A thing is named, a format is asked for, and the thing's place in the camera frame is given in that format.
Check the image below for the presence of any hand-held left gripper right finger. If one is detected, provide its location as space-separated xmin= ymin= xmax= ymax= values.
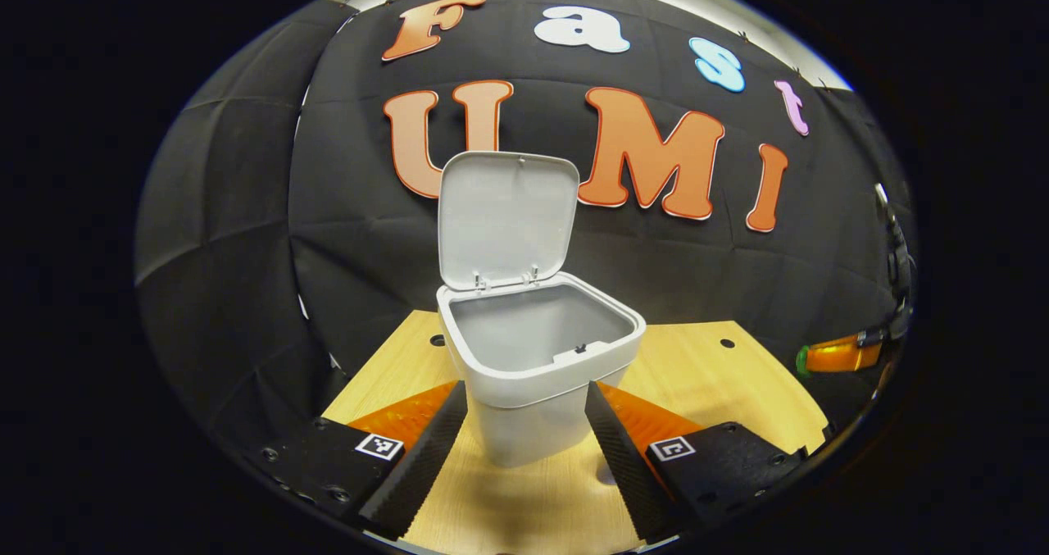
xmin=584 ymin=380 xmax=808 ymax=544

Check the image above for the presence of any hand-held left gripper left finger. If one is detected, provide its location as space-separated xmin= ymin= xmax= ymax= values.
xmin=246 ymin=380 xmax=468 ymax=541

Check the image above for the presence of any wooden desktop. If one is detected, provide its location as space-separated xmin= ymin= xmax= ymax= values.
xmin=321 ymin=309 xmax=830 ymax=555

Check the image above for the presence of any black backdrop cloth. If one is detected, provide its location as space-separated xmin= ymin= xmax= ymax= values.
xmin=135 ymin=0 xmax=917 ymax=449

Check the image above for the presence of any white desktop garbage bin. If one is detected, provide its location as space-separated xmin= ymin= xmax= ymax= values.
xmin=435 ymin=151 xmax=647 ymax=468

